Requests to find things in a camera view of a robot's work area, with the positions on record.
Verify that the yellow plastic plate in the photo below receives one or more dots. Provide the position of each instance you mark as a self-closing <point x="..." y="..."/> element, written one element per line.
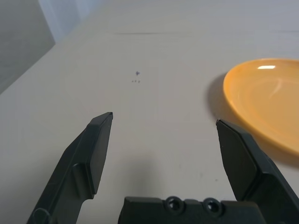
<point x="264" y="98"/>

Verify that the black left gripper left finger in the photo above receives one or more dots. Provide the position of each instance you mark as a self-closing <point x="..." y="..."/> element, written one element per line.
<point x="79" y="163"/>

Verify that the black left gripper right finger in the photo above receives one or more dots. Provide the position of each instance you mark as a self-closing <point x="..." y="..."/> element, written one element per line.
<point x="254" y="168"/>

